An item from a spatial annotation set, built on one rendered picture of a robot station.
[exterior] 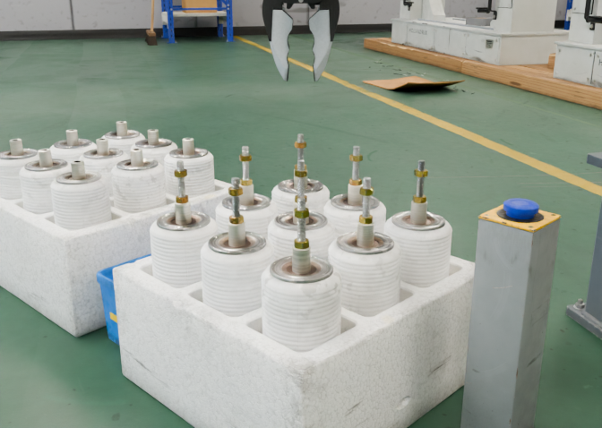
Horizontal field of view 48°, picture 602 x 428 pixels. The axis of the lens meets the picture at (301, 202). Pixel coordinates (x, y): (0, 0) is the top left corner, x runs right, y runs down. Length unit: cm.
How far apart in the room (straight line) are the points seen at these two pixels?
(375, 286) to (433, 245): 12
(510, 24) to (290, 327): 364
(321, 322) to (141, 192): 56
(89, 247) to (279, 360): 51
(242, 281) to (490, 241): 31
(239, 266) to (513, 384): 36
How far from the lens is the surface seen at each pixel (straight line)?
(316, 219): 96
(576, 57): 369
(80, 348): 120
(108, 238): 120
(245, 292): 86
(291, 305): 78
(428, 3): 545
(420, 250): 94
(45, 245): 123
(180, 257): 95
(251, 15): 736
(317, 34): 89
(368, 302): 87
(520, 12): 431
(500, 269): 83
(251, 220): 100
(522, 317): 84
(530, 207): 82
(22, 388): 112
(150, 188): 126
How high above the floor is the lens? 58
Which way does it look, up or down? 18 degrees down
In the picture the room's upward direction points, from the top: straight up
